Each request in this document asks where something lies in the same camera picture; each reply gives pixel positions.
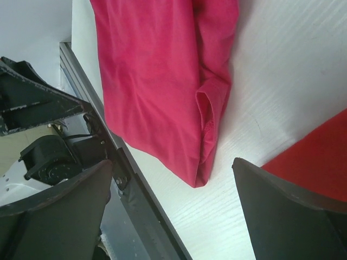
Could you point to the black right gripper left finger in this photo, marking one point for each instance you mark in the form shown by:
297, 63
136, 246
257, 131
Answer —
61, 222

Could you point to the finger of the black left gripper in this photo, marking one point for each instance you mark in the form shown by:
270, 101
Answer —
27, 101

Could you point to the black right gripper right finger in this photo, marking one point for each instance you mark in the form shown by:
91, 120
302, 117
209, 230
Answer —
286, 221

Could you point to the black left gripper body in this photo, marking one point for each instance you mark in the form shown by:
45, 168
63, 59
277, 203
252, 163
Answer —
53, 158

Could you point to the red t shirt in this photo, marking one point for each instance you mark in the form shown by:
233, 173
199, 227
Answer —
318, 161

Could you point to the pink t shirt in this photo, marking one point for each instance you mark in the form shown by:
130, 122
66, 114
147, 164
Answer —
165, 78

